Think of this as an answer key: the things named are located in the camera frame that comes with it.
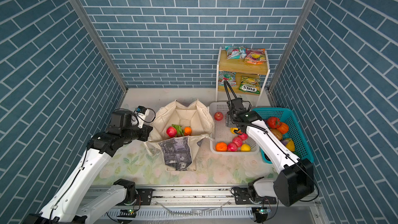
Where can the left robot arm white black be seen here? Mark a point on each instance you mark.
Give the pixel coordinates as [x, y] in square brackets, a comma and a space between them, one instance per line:
[64, 208]

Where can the white plastic basket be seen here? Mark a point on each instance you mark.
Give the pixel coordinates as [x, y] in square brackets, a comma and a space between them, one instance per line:
[222, 133]

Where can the teal red snack bag lower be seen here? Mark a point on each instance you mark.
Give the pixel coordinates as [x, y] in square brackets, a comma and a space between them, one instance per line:
[225, 76]

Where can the red apple small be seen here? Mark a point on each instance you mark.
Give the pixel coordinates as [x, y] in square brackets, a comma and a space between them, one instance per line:
[237, 141]
[243, 136]

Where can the teal snack bag top shelf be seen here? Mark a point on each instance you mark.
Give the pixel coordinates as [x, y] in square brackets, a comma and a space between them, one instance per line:
[235, 52]

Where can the red apple front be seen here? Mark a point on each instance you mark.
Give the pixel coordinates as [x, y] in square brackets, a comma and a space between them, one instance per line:
[232, 147]

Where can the pink dragon fruit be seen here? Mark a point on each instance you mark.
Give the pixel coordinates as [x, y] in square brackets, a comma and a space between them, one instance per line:
[175, 131]

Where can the yellow lemon front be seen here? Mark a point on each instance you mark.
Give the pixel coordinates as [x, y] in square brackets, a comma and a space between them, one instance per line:
[245, 148]

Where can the brown potato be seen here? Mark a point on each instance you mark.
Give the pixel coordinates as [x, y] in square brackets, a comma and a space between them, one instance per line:
[277, 134]

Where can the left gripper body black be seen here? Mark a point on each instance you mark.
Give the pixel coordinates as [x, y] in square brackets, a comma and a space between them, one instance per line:
[134, 132]

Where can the beige canvas grocery bag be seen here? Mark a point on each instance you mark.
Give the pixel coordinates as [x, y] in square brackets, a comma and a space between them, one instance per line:
[179, 153]

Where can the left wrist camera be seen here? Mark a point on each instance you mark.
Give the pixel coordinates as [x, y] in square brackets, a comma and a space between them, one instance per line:
[141, 113]

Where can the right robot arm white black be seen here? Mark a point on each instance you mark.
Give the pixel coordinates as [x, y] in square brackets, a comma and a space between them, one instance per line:
[295, 178]

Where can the floral table mat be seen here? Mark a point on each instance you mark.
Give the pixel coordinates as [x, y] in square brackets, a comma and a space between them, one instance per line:
[134, 163]

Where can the orange with green leaves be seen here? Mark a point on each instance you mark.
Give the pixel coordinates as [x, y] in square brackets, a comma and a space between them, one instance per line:
[187, 131]

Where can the orange tangerine front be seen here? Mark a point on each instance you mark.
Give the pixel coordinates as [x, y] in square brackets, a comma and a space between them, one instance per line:
[221, 147]

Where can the wooden two-tier shelf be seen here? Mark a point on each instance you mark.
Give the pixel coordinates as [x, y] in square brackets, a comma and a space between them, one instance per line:
[241, 68]

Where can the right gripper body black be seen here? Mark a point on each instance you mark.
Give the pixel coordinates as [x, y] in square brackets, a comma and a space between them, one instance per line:
[230, 120]

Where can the red tomato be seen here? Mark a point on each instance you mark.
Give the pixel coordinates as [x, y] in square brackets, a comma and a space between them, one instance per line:
[273, 122]

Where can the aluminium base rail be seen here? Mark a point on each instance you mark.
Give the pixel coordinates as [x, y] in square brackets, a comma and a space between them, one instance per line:
[193, 202]

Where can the teal plastic basket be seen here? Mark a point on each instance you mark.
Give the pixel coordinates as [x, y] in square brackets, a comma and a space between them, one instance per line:
[295, 132]

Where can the pink yellow snack bag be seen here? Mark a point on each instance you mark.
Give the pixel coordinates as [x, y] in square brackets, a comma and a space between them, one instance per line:
[255, 56]

